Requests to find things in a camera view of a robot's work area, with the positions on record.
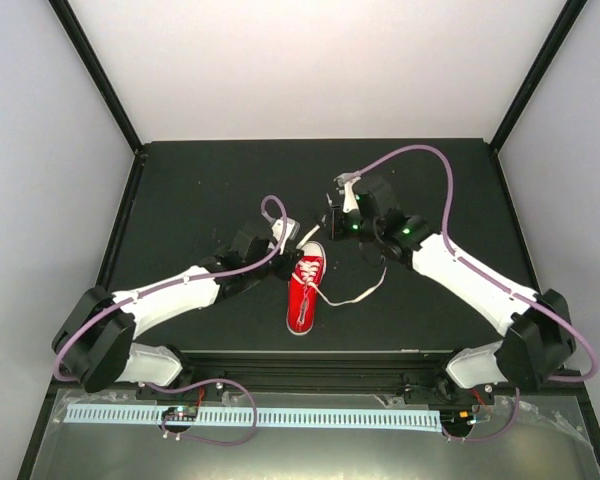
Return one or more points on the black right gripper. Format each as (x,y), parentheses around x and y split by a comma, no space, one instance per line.
(338,232)

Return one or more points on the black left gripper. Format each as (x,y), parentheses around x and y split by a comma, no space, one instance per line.
(292,256)

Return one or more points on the red canvas sneaker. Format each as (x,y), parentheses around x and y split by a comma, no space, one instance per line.
(302,297)

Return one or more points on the white shoelace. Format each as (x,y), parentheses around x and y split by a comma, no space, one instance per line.
(356,278)

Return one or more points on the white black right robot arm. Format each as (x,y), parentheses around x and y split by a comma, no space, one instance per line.
(533,328)

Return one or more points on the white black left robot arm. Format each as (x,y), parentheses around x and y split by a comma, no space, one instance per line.
(97,344)

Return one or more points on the left controller circuit board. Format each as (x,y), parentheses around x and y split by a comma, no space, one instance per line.
(180,413)

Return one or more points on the controller circuit board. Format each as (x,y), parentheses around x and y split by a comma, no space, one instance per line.
(466,417)
(180,413)

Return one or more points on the right controller circuit board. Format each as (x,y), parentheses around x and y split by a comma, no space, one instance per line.
(466,417)

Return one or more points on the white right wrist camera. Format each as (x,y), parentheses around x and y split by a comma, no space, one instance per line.
(346,182)

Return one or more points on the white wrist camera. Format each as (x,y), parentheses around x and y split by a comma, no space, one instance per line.
(346,182)
(282,231)

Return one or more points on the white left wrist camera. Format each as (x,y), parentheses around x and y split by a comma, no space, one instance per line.
(282,231)

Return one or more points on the black front mounting rail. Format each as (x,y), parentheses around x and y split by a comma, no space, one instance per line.
(415,377)

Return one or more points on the white slotted cable duct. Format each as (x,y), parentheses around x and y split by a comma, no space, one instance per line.
(208,416)

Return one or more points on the black frame rail left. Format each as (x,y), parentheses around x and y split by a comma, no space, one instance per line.
(104,279)

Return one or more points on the black aluminium frame post right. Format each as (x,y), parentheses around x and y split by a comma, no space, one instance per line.
(552,44)

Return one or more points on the black aluminium frame post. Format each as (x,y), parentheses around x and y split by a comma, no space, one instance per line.
(552,44)
(89,58)

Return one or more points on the black aluminium frame post left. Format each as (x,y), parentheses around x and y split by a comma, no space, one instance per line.
(89,58)

